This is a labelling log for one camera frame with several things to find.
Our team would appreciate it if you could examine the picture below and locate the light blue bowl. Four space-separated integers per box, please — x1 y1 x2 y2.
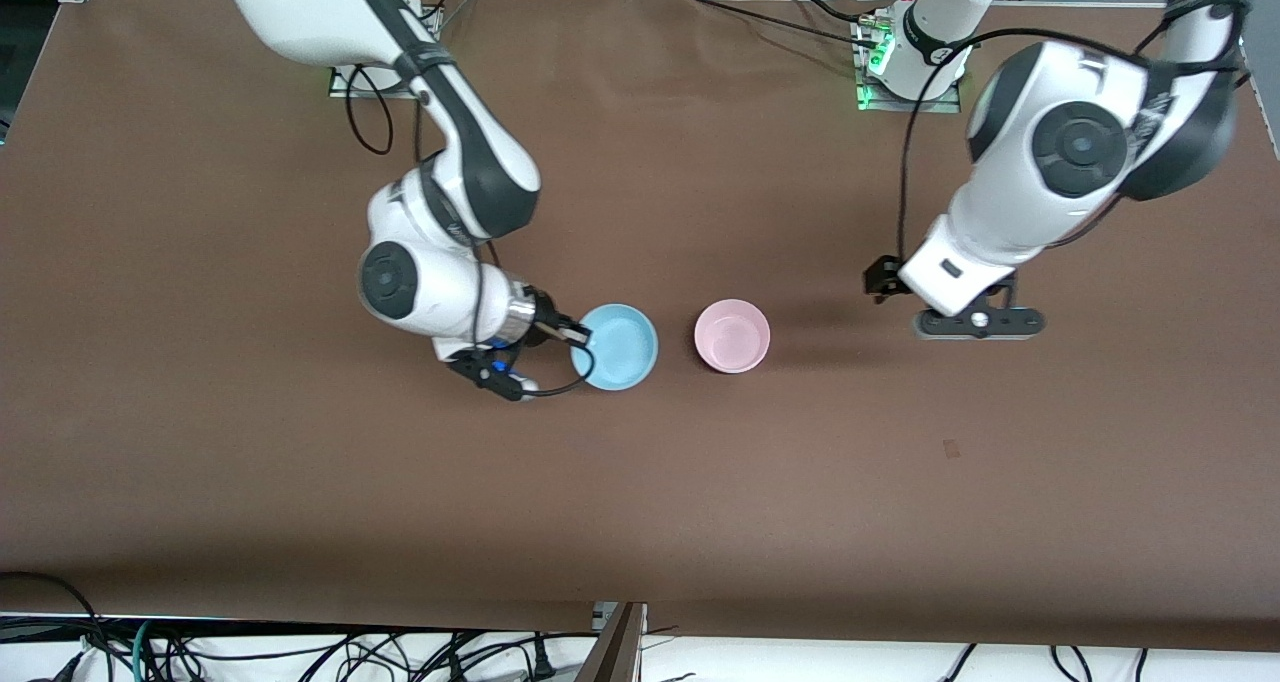
570 303 660 392

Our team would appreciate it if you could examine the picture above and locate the pink bowl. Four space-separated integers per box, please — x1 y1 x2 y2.
693 299 772 374

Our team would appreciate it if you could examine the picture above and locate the brown table cover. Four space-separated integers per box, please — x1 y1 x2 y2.
0 0 1280 653

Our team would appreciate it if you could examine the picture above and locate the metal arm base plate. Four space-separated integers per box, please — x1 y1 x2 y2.
328 62 419 100
856 80 963 115

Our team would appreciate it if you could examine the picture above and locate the black cable on table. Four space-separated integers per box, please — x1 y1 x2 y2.
795 0 881 25
685 0 886 51

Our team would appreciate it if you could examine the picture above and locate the aluminium frame profile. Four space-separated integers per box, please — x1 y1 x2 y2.
575 602 649 682

